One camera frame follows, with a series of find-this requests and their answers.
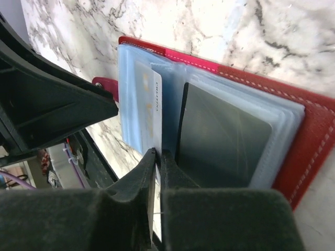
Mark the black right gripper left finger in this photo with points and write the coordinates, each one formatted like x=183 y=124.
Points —
x=119 y=217

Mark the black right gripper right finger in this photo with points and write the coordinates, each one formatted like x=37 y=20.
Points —
x=195 y=218

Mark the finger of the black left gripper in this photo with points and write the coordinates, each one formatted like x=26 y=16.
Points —
x=42 y=103

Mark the dark grey credit card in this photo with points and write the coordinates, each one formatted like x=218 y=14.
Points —
x=220 y=145

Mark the red leather card holder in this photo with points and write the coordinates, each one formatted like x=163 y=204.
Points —
x=302 y=122

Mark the white credit card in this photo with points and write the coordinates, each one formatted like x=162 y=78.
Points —
x=149 y=102

